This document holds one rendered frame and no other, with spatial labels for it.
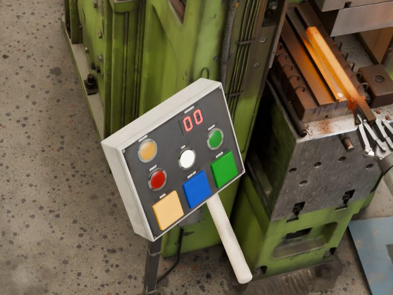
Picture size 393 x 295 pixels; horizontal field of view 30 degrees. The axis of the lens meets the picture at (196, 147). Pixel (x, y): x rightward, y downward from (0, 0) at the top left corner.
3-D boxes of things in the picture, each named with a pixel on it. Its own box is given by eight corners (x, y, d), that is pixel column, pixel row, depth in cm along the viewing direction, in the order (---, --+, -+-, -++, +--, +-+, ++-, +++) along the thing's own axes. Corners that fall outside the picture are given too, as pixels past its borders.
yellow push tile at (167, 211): (184, 215, 187) (176, 191, 183) (162, 231, 184) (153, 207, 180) (180, 213, 188) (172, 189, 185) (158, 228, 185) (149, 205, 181)
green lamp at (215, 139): (224, 147, 191) (226, 136, 187) (207, 150, 189) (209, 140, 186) (220, 137, 192) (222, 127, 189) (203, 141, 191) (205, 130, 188)
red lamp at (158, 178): (167, 187, 181) (169, 177, 177) (149, 191, 180) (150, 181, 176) (164, 177, 183) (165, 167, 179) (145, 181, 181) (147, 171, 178)
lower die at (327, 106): (359, 112, 224) (367, 93, 217) (300, 123, 218) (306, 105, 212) (303, 19, 247) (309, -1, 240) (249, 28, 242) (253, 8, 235)
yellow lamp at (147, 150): (158, 159, 177) (159, 148, 173) (139, 163, 175) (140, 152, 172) (154, 148, 178) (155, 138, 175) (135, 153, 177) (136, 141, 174)
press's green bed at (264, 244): (333, 261, 297) (366, 198, 260) (248, 284, 286) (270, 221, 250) (280, 155, 327) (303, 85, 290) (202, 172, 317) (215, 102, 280)
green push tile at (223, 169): (238, 173, 197) (232, 150, 193) (218, 188, 193) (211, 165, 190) (233, 172, 198) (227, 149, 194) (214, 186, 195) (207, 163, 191)
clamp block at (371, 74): (393, 104, 227) (400, 90, 222) (369, 109, 225) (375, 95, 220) (376, 76, 234) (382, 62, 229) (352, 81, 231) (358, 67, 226)
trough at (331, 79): (351, 99, 217) (352, 96, 216) (335, 102, 215) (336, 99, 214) (295, 4, 240) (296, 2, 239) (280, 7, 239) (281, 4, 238)
